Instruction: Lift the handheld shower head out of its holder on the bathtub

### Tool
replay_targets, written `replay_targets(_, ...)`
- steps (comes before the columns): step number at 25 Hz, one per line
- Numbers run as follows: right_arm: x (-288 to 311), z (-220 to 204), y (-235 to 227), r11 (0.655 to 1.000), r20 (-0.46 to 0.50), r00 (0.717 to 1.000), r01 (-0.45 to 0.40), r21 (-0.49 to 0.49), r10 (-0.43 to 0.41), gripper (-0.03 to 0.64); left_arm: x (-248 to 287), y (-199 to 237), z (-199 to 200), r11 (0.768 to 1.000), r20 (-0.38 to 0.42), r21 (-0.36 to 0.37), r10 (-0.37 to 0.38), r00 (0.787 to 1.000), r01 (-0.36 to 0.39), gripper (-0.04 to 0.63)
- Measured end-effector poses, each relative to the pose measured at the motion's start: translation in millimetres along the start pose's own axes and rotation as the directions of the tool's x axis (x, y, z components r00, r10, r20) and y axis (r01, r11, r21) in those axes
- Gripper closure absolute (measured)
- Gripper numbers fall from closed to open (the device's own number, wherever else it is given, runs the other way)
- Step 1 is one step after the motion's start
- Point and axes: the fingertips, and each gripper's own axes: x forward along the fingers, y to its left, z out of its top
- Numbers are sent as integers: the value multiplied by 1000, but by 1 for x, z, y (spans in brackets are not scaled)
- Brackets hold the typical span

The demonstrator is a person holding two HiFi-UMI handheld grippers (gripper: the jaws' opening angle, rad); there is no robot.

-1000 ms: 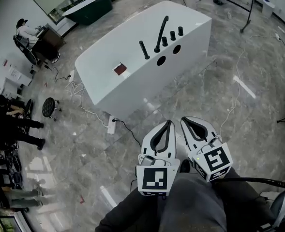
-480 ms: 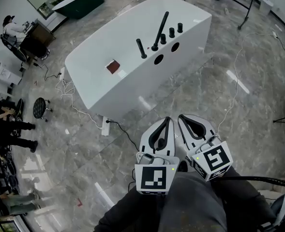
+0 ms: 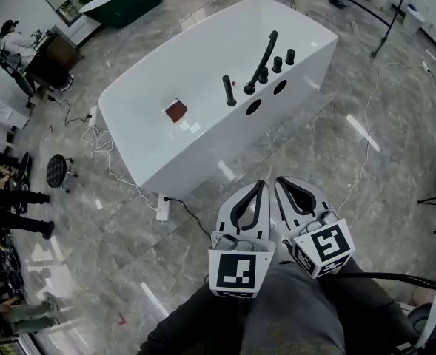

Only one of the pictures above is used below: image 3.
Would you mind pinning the person's dark grey trousers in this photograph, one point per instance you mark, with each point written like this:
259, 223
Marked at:
277, 320

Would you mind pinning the dark green bathtub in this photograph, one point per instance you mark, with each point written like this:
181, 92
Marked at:
125, 4

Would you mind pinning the black cylindrical faucet knob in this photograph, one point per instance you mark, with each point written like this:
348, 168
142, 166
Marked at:
264, 75
277, 64
290, 56

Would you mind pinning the white power strip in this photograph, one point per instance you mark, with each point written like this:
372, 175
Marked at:
163, 207
93, 116
425, 66

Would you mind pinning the black curved faucet spout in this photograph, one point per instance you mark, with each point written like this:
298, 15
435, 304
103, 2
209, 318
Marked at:
263, 59

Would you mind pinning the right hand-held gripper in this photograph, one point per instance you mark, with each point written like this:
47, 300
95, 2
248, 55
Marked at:
323, 246

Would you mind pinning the black handheld shower head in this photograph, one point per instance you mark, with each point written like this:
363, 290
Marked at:
228, 89

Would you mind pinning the white box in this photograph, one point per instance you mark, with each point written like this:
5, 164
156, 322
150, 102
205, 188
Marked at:
415, 17

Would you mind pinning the dark wooden desk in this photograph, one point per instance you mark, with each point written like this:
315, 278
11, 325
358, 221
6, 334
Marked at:
54, 55

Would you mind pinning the black office chair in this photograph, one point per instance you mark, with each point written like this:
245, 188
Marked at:
16, 74

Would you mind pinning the black round wheeled stool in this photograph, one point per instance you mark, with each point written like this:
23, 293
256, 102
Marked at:
56, 168

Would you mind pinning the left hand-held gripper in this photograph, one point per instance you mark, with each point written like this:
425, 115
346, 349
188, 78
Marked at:
236, 268

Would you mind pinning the black round shower holder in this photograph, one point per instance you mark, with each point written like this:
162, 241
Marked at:
231, 103

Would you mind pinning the black metal frame stand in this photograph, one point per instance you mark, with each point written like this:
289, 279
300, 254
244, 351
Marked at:
391, 17

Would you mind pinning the white rectangular bathtub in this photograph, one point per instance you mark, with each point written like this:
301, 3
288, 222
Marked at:
188, 69

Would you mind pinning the white low cabinet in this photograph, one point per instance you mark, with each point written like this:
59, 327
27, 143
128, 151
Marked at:
3, 115

